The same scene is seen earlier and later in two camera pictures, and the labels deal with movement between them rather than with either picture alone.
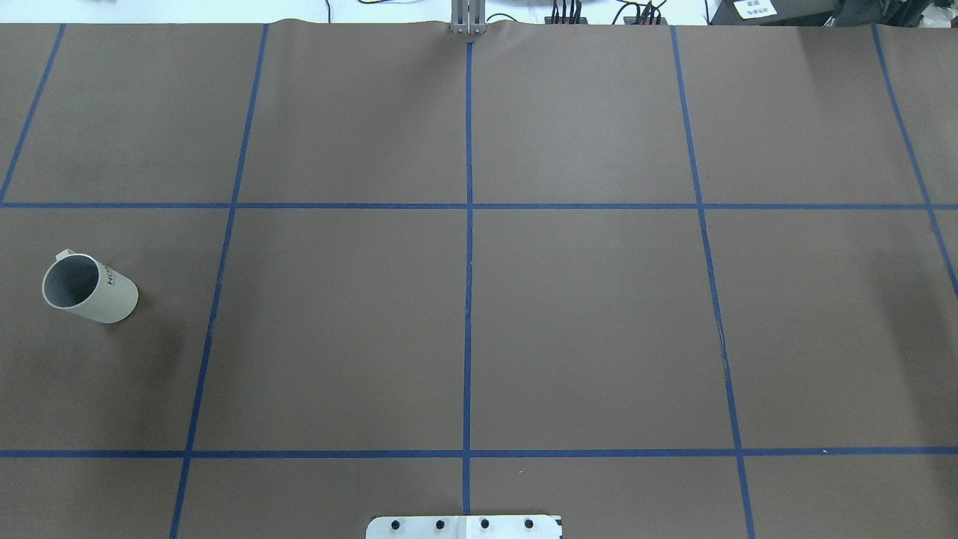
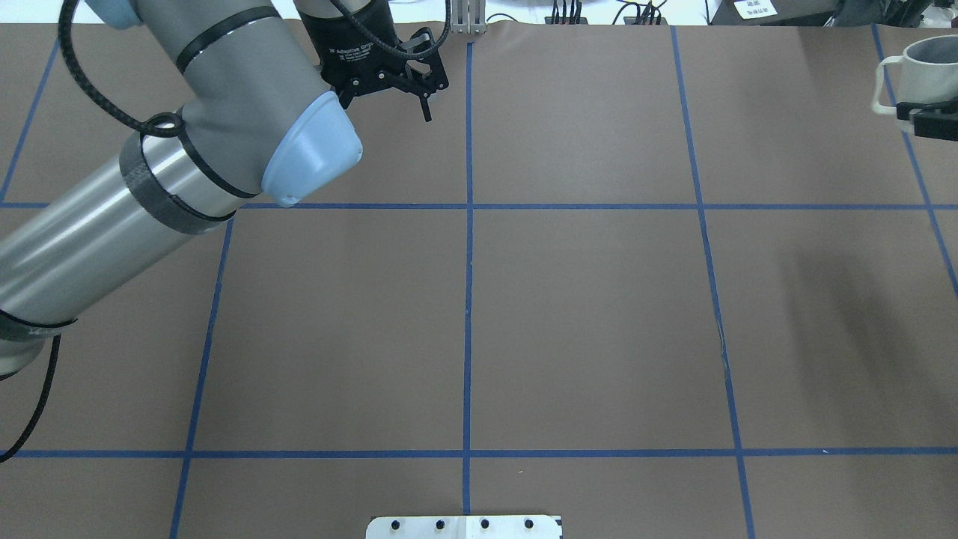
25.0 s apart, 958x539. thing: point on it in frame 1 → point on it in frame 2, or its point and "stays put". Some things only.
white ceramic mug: (81, 283) → (928, 72)
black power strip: (565, 20) stays put
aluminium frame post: (468, 17) stays put
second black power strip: (644, 20) stays put
